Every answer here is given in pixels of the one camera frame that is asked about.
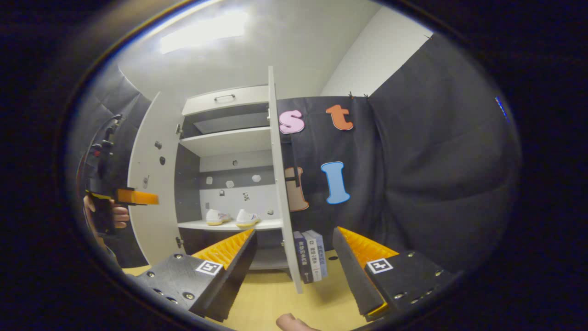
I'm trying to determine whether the white book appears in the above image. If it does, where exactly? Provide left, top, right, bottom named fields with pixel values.
left=302, top=231, right=322, bottom=282

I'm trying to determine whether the white shoe cabinet door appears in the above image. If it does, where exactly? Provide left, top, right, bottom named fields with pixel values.
left=268, top=66, right=304, bottom=295
left=127, top=91, right=184, bottom=266

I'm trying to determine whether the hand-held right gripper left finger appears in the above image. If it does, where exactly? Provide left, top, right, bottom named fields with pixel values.
left=136, top=228, right=258, bottom=322

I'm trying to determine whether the white shoe cabinet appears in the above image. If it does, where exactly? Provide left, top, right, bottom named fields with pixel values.
left=127, top=66, right=304, bottom=295

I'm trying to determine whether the white cabinet drawer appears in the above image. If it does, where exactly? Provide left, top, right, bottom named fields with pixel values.
left=182, top=85, right=270, bottom=116

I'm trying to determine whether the black door handle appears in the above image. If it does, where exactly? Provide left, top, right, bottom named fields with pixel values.
left=291, top=152, right=302, bottom=188

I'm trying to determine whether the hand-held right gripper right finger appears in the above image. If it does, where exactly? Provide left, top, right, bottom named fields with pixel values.
left=333, top=226, right=455, bottom=321

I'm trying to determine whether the black backdrop cloth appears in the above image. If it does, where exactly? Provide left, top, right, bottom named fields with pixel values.
left=69, top=32, right=522, bottom=276

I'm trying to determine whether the white canvas shoe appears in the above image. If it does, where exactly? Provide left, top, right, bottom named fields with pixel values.
left=205, top=209, right=232, bottom=226
left=236, top=209, right=261, bottom=228

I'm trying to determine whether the dark blue book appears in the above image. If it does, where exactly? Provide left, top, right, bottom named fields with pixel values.
left=293, top=231, right=314, bottom=284

